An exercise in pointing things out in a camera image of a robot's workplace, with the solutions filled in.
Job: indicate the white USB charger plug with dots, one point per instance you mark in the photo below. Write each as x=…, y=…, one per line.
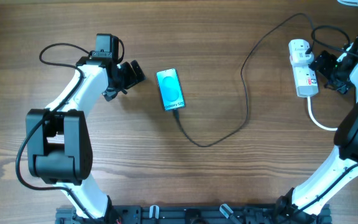
x=299, y=58

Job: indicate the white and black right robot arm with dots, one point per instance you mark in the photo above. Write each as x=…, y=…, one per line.
x=306, y=201

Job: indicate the white power strip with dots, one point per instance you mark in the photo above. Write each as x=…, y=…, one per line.
x=306, y=84

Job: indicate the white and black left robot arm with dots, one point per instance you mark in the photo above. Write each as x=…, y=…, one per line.
x=56, y=153

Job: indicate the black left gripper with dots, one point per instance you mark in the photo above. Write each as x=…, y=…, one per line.
x=128, y=76

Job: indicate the blue screen Galaxy smartphone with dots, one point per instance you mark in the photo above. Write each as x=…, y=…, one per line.
x=170, y=89

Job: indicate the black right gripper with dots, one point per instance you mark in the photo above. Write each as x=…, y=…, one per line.
x=323, y=63

